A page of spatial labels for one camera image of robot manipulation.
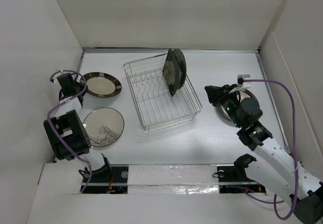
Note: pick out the cream plate tree pattern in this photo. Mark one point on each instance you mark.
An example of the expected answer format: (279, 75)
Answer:
(104, 126)

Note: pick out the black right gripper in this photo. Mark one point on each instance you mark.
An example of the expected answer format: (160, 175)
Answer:
(214, 93)

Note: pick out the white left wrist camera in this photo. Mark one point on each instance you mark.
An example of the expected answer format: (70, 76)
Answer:
(54, 76)

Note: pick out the grey reindeer round plate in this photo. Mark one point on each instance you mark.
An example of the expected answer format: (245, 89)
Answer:
(182, 63)

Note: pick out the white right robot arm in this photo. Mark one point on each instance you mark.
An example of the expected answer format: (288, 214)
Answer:
(274, 168)

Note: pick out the cream plate checkered dark rim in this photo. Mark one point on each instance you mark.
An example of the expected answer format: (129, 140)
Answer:
(101, 84)

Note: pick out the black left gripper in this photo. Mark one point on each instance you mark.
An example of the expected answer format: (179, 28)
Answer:
(82, 87)

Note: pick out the cream plate brown rim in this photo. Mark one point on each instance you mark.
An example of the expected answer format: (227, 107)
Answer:
(243, 95)

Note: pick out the black floral square plate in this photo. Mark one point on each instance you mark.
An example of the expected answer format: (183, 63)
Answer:
(172, 72)

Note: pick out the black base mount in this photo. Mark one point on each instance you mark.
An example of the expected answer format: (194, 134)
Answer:
(231, 181)
(105, 181)

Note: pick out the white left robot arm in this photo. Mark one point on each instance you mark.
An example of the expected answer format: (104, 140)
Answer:
(65, 131)

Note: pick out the metal wire dish rack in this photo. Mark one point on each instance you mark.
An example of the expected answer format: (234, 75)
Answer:
(155, 107)

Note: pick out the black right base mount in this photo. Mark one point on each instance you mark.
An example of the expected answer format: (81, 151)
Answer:
(231, 181)

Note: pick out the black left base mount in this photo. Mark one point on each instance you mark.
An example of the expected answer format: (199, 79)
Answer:
(105, 181)

